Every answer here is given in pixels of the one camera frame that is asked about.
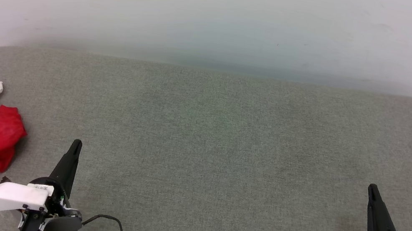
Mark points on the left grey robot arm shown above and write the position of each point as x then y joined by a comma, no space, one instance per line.
60,229

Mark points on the grey fabric sofa seat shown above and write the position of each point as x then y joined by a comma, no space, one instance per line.
199,152

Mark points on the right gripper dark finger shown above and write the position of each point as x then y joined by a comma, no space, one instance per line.
378,222

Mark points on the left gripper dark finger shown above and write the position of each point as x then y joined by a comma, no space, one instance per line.
67,167

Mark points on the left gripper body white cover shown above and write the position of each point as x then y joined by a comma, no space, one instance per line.
13,196

